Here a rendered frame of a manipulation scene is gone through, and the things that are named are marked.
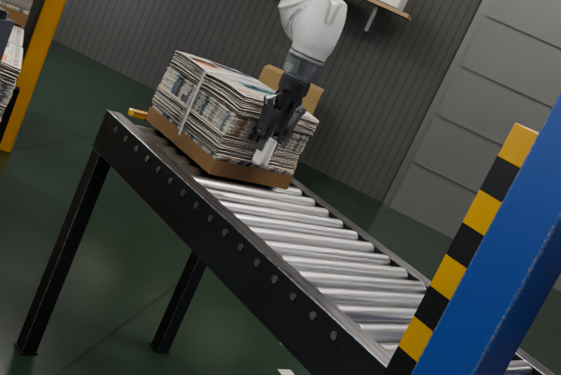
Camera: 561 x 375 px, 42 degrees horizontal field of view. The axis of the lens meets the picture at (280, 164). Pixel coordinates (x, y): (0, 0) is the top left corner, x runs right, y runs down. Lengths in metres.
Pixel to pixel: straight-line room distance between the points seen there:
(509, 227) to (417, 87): 5.51
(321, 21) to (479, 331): 0.96
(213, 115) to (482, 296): 1.12
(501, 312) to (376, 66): 5.58
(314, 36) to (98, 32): 5.60
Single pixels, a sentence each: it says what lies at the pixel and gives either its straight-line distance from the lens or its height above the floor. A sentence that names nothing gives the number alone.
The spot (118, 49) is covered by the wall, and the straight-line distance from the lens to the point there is 7.17.
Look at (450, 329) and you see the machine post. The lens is 1.02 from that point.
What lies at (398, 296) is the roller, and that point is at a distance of 1.71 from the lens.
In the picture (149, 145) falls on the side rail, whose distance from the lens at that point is 1.97.
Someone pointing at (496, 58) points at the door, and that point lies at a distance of 6.41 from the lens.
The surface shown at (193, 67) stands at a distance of 2.08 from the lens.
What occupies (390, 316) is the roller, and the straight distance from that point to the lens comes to 1.59.
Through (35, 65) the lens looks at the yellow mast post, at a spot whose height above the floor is 0.48.
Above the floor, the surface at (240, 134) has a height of 0.93.
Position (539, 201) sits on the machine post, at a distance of 0.97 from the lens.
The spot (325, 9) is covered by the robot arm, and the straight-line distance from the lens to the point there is 1.76.
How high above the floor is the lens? 1.31
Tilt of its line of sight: 12 degrees down
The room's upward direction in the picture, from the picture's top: 24 degrees clockwise
